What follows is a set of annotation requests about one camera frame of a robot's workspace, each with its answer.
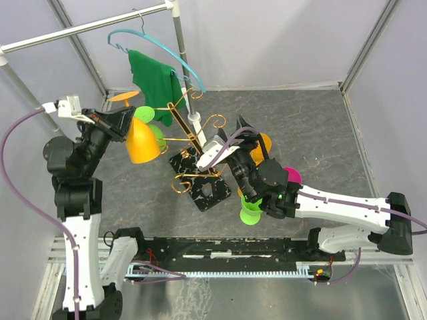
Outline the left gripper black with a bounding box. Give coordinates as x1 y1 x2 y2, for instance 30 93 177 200
75 105 135 175

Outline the lime green wine glass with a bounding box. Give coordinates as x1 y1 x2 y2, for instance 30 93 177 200
134 106 167 154

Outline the gold wine glass rack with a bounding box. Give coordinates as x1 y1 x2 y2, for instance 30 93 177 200
161 87 231 212

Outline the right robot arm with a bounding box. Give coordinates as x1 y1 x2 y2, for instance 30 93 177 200
226 116 413 261

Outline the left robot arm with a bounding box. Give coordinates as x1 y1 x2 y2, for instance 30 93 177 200
43 107 147 319

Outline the pink wine glass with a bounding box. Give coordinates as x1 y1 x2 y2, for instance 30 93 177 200
284 167 302 184

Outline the green cloth on hanger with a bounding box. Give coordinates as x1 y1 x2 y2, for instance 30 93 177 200
128 50 186 109

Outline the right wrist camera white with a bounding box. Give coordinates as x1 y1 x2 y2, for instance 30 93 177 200
195 135 240 171

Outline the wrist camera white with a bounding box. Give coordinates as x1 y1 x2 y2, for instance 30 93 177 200
195 135 240 171
41 95 94 123

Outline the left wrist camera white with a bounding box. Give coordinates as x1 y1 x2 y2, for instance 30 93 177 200
41 95 94 123

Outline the teal wire clothes hanger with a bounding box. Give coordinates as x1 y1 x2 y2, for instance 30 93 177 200
107 23 206 92

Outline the silver white clothes rail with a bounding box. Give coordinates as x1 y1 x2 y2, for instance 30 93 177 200
1 1 206 145

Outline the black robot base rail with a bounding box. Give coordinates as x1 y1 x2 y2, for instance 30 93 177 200
136 237 345 273

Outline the light blue cable duct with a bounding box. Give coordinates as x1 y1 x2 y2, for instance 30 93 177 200
125 263 331 282

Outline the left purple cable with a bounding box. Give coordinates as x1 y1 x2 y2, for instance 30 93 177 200
0 108 187 320

